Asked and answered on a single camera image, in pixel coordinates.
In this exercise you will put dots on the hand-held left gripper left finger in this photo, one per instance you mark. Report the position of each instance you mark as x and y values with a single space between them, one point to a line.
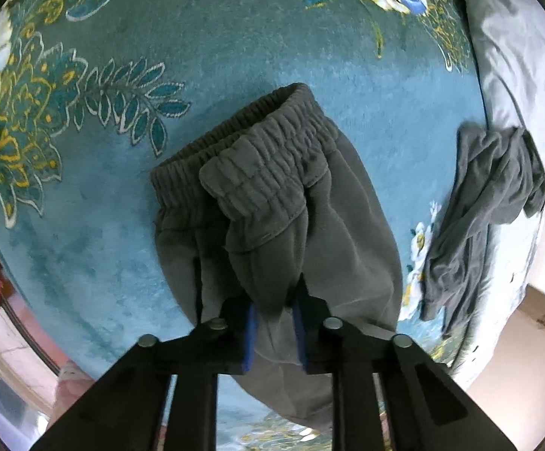
249 338

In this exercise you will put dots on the light blue floral quilt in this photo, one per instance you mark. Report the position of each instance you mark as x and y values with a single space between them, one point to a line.
512 56

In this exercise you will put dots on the thin grey garment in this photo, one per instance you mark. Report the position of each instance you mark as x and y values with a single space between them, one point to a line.
484 197

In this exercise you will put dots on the teal floral blanket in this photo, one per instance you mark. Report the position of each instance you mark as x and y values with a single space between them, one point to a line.
112 253

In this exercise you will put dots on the dark grey fleece sweatpants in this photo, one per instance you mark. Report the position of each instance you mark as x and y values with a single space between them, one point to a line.
338 225

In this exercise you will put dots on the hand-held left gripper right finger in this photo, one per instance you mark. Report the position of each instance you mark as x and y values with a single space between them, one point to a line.
300 333

